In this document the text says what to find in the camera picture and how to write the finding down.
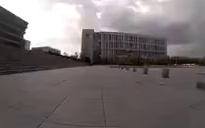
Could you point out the large grey glazed building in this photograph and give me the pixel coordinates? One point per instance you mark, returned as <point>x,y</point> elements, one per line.
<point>123,46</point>

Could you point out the grey paved plaza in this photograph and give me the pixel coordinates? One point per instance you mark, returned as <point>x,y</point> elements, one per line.
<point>100,100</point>

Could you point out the low flat building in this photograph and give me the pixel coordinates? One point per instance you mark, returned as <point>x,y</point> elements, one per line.
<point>46,49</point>

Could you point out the row of bollards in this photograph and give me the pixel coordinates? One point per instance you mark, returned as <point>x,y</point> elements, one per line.
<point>165,73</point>

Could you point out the wide concrete steps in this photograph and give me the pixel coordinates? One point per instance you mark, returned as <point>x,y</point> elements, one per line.
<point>20,65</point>

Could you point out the row of trees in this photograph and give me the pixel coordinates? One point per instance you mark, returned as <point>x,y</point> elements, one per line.
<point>190,60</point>

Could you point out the dark layered building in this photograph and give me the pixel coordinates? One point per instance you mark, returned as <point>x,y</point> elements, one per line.
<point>6,28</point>

